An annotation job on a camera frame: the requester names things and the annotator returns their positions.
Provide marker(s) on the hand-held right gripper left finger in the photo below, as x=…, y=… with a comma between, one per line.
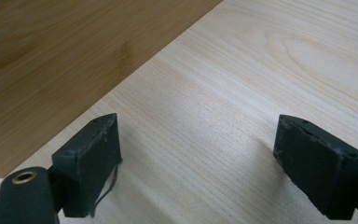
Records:
x=87, y=168

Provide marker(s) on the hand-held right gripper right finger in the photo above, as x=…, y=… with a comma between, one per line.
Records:
x=320, y=168

